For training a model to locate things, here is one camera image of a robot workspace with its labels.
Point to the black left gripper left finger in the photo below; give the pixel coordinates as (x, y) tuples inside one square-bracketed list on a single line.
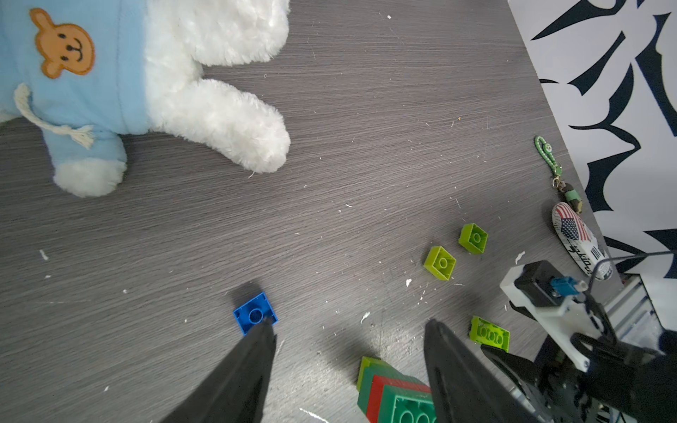
[(236, 389)]

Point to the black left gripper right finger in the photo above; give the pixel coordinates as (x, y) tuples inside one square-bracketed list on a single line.
[(463, 390)]

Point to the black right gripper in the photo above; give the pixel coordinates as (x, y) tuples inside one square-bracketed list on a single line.
[(636, 381)]

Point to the blue lego brick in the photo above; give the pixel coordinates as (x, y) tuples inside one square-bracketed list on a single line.
[(254, 312)]

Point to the red lego brick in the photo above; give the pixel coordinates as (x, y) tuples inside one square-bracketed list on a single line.
[(377, 388)]

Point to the lime square lego brick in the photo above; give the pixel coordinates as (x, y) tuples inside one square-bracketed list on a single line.
[(366, 362), (440, 263), (473, 239)]

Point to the lime long lego brick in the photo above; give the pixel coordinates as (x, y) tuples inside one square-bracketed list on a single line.
[(486, 333)]

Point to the white teddy bear blue shirt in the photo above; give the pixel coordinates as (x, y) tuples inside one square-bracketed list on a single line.
[(87, 73)]

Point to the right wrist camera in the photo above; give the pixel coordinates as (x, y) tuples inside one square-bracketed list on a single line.
[(558, 304)]

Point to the green keychain with charm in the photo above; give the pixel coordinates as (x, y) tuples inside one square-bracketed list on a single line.
[(567, 191)]

